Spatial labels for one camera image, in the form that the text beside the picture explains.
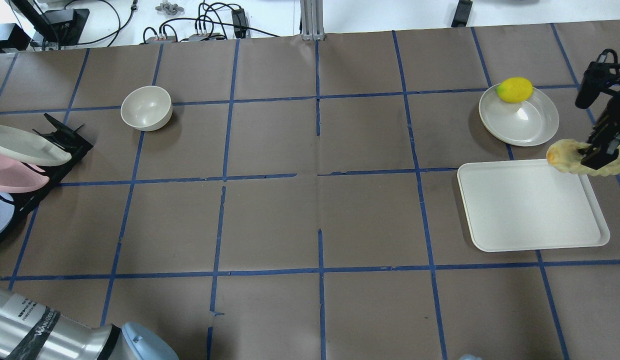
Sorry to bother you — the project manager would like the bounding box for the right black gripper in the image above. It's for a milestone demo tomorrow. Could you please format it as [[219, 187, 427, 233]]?
[[575, 48, 620, 170]]

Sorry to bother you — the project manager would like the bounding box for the yellow bread roll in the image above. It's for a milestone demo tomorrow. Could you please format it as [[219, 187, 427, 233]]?
[[546, 139, 620, 177]]

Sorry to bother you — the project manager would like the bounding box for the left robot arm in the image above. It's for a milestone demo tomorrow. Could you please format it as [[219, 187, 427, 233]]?
[[0, 287, 178, 360]]

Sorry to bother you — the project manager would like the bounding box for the white round plate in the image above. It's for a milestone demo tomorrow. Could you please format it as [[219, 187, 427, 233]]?
[[477, 85, 560, 147]]

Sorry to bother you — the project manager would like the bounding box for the cream plate in rack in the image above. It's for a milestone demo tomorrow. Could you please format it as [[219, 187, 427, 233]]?
[[0, 125, 72, 167]]

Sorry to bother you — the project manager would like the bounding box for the pink plate in rack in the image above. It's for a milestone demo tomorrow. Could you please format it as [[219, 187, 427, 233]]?
[[0, 153, 50, 194]]

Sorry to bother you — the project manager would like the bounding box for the white rectangular tray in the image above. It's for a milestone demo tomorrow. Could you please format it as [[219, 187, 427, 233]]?
[[457, 159, 611, 253]]

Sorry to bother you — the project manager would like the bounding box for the yellow lemon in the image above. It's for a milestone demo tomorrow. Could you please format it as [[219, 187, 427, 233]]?
[[495, 77, 534, 104]]

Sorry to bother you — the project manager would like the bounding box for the white bowl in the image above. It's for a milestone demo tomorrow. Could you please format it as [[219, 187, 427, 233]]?
[[120, 85, 173, 132]]

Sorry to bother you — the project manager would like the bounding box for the black dish rack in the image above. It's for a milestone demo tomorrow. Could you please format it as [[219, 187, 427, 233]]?
[[0, 112, 93, 245]]

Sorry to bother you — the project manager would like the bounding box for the black equipment on left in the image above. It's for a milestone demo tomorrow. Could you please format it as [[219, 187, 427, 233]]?
[[0, 0, 91, 53]]

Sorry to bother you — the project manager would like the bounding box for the aluminium frame post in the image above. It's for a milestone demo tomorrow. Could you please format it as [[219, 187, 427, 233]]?
[[300, 0, 325, 41]]

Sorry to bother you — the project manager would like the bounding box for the black cables and adapter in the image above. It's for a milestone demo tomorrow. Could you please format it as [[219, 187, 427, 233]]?
[[142, 0, 281, 46]]

